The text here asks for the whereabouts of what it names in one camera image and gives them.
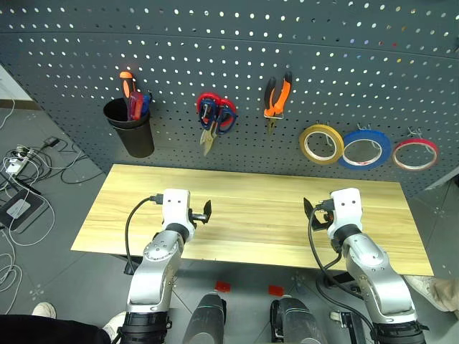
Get orange needle nose pliers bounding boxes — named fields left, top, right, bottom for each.
left=264, top=70, right=293, bottom=136

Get tan trouser leg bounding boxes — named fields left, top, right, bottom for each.
left=429, top=277, right=459, bottom=322

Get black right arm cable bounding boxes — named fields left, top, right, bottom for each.
left=307, top=200, right=377, bottom=341

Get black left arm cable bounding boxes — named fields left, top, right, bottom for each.
left=123, top=193, right=164, bottom=276

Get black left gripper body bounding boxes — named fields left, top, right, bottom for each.
left=188, top=209, right=204, bottom=229

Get orange and black screwdriver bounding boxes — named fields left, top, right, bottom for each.
left=119, top=71, right=136, bottom=108

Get red tape roll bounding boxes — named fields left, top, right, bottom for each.
left=392, top=139, right=440, bottom=173

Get white floor cable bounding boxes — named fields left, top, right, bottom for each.
left=1, top=157, right=57, bottom=247
left=0, top=232, right=24, bottom=316

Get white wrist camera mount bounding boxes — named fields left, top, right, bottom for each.
left=161, top=188, right=191, bottom=231
left=329, top=188, right=363, bottom=234

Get white shoe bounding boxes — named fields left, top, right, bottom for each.
left=32, top=302, right=57, bottom=320
left=102, top=310, right=127, bottom=342
left=404, top=275, right=437, bottom=310

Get red handled scissors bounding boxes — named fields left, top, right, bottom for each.
left=196, top=92, right=237, bottom=157

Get grey pegboard support bar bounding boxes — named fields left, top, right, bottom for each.
left=425, top=171, right=459, bottom=191

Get blue tape roll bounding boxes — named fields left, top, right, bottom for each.
left=337, top=129, right=392, bottom=171

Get blue and black scissors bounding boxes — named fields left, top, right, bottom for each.
left=199, top=98, right=237, bottom=148

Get dark rounded robot leg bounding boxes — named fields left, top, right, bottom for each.
left=270, top=295, right=327, bottom=344
left=182, top=290, right=227, bottom=344

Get metal pegboard hook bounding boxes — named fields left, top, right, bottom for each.
left=407, top=125, right=427, bottom=145
left=356, top=123, right=382, bottom=148
left=317, top=121, right=334, bottom=148

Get black floor cable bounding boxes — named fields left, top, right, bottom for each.
left=28, top=138, right=108, bottom=186

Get grey box on floor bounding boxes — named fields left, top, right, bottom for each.
left=0, top=188, right=47, bottom=232

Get red handled screwdriver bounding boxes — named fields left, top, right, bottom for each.
left=128, top=91, right=144, bottom=122

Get black plastic cup holder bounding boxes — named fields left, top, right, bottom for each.
left=103, top=98, right=156, bottom=158

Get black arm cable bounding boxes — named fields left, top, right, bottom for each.
left=123, top=193, right=164, bottom=276
left=307, top=200, right=377, bottom=341

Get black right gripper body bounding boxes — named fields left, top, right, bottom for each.
left=311, top=207, right=335, bottom=233

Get dark grey metal pegboard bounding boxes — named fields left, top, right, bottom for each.
left=0, top=0, right=459, bottom=199

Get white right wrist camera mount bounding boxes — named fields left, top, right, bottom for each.
left=329, top=188, right=363, bottom=234

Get white power strip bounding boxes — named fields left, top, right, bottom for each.
left=5, top=145, right=37, bottom=176

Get black trouser leg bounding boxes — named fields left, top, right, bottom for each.
left=0, top=314, right=110, bottom=344

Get yellow tape roll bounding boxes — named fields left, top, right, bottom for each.
left=298, top=124, right=345, bottom=166

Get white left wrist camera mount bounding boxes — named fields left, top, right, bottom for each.
left=161, top=188, right=191, bottom=231

